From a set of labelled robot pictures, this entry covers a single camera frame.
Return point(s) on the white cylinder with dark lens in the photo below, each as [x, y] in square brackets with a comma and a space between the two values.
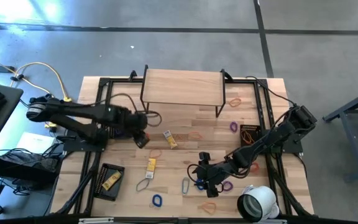
[263, 197]

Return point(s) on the red coil wristband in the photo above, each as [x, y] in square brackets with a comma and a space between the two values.
[148, 136]

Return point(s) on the wooden shelf riser black legs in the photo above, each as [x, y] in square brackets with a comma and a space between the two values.
[182, 87]

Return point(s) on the black side table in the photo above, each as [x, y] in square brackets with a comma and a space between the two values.
[2, 124]

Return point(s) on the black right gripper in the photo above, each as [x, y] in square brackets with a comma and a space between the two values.
[213, 174]

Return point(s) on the silver metal bracket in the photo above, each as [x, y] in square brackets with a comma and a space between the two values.
[96, 220]

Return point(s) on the grey-blue metal table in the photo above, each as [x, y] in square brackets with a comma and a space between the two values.
[348, 149]

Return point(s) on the orange coil wristband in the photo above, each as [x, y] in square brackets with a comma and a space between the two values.
[256, 168]

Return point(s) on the grey rubber band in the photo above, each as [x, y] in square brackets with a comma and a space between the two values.
[136, 188]

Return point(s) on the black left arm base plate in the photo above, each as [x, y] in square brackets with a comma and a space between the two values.
[73, 147]

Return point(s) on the purple coil wristband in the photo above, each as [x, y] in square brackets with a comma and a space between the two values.
[231, 126]
[118, 133]
[230, 186]

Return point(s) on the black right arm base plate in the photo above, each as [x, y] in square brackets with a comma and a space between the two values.
[291, 147]

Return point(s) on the dark grey bag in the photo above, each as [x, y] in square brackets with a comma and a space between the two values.
[26, 158]

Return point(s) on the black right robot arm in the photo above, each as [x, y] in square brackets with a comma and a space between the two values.
[266, 140]

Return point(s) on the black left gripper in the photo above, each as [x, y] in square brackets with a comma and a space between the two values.
[135, 121]

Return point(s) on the white flat box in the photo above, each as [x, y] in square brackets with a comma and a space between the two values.
[34, 141]

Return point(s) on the black metal table frame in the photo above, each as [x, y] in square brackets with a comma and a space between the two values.
[120, 81]

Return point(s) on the black mesh flat tray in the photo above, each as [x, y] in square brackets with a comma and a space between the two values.
[99, 186]

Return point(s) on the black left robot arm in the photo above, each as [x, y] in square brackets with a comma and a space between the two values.
[82, 110]

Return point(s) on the yellow staple box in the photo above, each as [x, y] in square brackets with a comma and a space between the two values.
[150, 166]
[112, 180]
[170, 140]

